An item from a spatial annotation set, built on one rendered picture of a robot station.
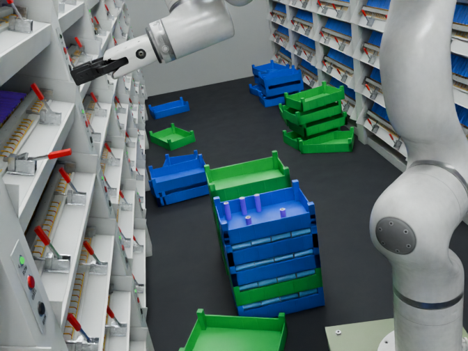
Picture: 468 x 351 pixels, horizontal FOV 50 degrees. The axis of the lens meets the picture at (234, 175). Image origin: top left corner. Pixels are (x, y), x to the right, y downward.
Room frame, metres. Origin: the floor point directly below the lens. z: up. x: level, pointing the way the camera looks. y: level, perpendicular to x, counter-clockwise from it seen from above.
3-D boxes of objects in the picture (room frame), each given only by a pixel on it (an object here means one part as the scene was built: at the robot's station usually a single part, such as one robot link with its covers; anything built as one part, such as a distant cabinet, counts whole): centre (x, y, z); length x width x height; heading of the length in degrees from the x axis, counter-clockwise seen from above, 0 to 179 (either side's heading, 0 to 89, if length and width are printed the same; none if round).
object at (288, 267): (1.47, -0.07, 0.20); 0.30 x 0.20 x 0.08; 95
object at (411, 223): (0.70, -0.29, 0.68); 0.19 x 0.12 x 0.24; 134
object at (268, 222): (1.47, -0.07, 0.36); 0.30 x 0.20 x 0.08; 95
